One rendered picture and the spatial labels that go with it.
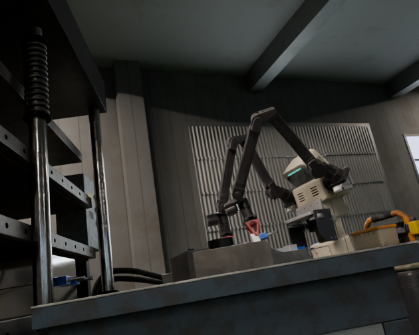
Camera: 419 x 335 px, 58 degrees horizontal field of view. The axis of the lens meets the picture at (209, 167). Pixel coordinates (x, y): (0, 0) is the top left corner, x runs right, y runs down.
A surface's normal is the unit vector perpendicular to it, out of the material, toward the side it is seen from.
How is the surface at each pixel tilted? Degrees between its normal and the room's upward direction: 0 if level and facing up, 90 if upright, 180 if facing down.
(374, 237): 92
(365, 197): 90
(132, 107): 90
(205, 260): 90
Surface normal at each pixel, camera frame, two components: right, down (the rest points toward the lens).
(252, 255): 0.03, -0.29
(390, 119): 0.36, -0.33
